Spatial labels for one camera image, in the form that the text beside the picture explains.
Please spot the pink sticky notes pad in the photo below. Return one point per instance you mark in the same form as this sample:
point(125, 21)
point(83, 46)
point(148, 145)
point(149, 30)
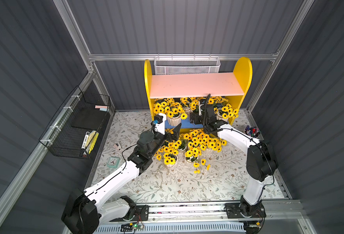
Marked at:
point(101, 108)

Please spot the white marker in basket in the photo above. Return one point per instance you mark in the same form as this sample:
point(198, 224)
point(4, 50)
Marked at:
point(85, 140)

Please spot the yellow item in basket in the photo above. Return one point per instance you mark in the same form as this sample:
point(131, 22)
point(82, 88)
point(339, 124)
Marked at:
point(90, 144)

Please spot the white mesh desk tray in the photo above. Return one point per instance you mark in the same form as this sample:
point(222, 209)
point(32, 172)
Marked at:
point(186, 66)

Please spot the floral patterned table mat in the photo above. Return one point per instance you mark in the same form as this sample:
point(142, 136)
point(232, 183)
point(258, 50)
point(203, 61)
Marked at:
point(226, 180)

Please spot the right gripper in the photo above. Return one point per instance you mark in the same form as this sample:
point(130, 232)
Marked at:
point(204, 116)

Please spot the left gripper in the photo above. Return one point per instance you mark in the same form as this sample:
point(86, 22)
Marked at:
point(166, 137)

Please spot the green circuit board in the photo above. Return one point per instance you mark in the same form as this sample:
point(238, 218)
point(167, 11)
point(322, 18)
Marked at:
point(131, 227)

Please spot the yellow wooden shelf unit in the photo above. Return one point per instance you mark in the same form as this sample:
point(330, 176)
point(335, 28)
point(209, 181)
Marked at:
point(234, 86)

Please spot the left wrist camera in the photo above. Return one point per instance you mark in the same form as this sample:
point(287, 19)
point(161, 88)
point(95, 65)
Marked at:
point(159, 122)

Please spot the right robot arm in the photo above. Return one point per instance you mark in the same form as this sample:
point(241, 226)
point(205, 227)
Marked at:
point(261, 161)

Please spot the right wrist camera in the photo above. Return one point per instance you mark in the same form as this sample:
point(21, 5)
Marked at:
point(199, 109)

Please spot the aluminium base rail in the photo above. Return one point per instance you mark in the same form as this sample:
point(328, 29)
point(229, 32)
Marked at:
point(208, 216)

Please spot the small pink white object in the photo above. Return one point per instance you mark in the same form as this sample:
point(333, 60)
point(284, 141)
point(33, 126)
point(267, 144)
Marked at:
point(118, 146)

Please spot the black wire wall basket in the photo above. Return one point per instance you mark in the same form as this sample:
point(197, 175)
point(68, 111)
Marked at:
point(64, 136)

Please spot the small teal alarm clock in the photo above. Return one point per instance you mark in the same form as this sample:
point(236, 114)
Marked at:
point(113, 162)

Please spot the pink bucket with pens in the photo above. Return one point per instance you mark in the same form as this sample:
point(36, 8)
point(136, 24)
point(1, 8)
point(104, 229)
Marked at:
point(253, 132)

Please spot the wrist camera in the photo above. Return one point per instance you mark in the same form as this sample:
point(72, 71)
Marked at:
point(159, 122)
point(199, 109)

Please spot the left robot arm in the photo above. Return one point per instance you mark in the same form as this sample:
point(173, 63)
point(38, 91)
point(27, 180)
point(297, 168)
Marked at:
point(84, 211)

